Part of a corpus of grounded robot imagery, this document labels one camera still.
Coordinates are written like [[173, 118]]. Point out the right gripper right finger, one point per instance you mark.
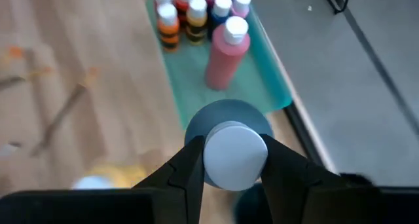
[[288, 191]]

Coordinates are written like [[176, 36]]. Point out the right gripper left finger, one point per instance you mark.
[[183, 191]]

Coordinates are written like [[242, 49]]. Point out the dark slate blue paint bottle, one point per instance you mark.
[[234, 155]]

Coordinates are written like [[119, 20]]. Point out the large coral pink paint bottle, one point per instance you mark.
[[226, 57]]

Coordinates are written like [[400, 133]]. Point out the small orange paint bottle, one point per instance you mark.
[[168, 27]]

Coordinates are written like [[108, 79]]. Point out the small ochre yellow paint bottle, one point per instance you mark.
[[196, 21]]

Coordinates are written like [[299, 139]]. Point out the small blue paint bottle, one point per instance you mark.
[[220, 16]]

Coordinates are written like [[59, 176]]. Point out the small pink paint bottle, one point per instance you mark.
[[242, 3]]

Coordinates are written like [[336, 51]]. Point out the teal translucent plastic bin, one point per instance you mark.
[[186, 76]]

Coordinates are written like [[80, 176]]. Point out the black aluminium table frame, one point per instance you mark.
[[302, 132]]

